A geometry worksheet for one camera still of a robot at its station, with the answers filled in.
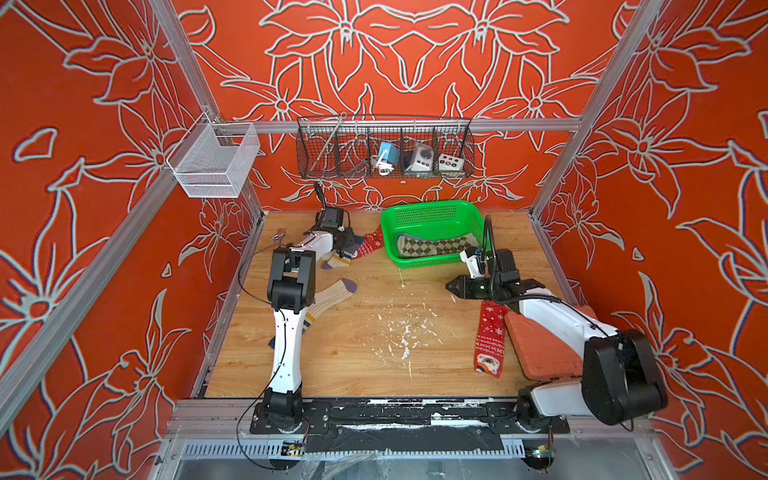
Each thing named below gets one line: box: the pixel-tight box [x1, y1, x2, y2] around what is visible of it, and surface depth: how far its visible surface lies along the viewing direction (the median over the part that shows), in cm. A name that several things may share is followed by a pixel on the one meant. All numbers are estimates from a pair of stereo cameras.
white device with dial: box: [404, 142, 434, 172], surface depth 93 cm
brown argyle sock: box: [397, 233, 479, 257], surface depth 108 cm
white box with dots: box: [438, 153, 464, 171], surface depth 96 cm
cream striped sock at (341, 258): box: [322, 245, 359, 270], surface depth 105 cm
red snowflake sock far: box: [352, 224, 384, 259], surface depth 110 cm
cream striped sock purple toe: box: [302, 278, 358, 334], surface depth 97 cm
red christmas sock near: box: [474, 300, 507, 379], surface depth 87 cm
